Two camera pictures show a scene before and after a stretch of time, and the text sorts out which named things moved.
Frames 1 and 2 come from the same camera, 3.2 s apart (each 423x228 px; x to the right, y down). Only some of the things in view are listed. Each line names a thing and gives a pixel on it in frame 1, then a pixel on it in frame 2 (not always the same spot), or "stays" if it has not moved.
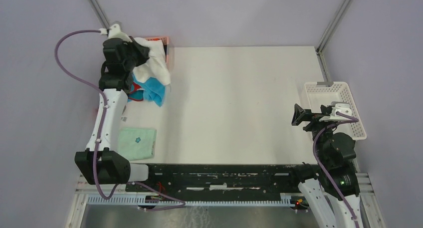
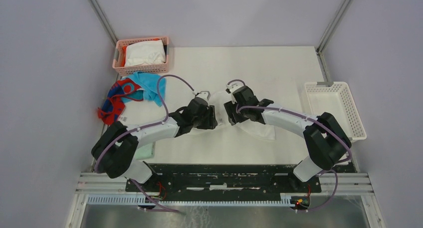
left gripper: [143, 51] to [210, 122]
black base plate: [221, 179] stays
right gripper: [300, 114] to [230, 108]
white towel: [155, 67] to [240, 130]
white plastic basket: [319, 93] stays
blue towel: [153, 91] stays
